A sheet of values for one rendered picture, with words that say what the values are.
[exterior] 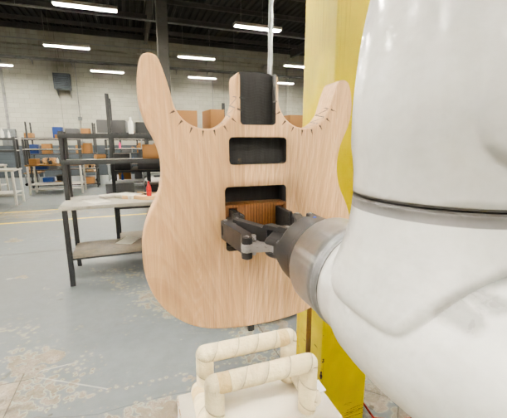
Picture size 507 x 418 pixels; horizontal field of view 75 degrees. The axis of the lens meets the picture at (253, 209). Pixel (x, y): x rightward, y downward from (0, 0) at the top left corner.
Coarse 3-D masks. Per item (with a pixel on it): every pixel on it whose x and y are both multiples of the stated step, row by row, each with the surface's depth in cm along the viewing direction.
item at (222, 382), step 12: (276, 360) 56; (288, 360) 56; (300, 360) 56; (312, 360) 56; (228, 372) 53; (240, 372) 53; (252, 372) 53; (264, 372) 54; (276, 372) 54; (288, 372) 55; (300, 372) 56; (204, 384) 52; (216, 384) 51; (228, 384) 52; (240, 384) 52; (252, 384) 53
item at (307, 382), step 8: (312, 368) 56; (304, 376) 57; (312, 376) 57; (304, 384) 57; (312, 384) 57; (304, 392) 57; (312, 392) 57; (304, 400) 58; (312, 400) 58; (304, 408) 58; (312, 408) 58
